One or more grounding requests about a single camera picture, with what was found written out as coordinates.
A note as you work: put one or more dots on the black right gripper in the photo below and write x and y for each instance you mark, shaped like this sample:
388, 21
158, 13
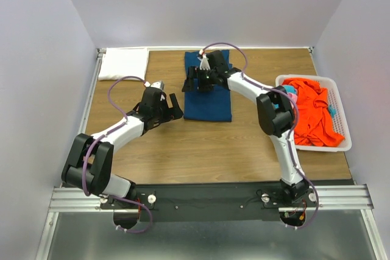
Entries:
192, 73

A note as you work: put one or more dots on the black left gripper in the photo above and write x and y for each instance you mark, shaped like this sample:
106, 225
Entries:
173, 112

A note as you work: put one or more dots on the navy blue t-shirt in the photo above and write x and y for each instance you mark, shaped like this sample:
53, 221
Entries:
209, 106

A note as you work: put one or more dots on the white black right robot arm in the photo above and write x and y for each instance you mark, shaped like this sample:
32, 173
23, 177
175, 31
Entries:
277, 113

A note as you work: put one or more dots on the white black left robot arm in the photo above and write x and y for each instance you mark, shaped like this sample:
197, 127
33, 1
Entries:
89, 162

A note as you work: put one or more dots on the folded white t-shirt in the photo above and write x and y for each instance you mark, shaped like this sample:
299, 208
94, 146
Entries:
119, 63

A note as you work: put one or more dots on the turquoise t-shirt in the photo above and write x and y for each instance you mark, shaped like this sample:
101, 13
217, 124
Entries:
290, 89

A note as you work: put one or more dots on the pink t-shirt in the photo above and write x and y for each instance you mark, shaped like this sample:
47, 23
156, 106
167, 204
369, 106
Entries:
293, 97

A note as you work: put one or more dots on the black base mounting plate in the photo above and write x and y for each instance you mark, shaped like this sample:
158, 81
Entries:
264, 201

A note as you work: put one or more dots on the orange t-shirt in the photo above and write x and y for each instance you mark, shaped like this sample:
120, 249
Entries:
315, 126

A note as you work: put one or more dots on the white plastic laundry basket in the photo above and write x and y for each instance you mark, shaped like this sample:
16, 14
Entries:
339, 121

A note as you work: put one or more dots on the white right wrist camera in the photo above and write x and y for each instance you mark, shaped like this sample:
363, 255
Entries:
204, 64

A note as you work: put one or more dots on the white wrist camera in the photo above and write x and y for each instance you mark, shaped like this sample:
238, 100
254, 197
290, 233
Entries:
158, 84
204, 64

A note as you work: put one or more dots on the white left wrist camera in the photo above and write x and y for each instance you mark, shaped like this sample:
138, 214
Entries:
158, 84

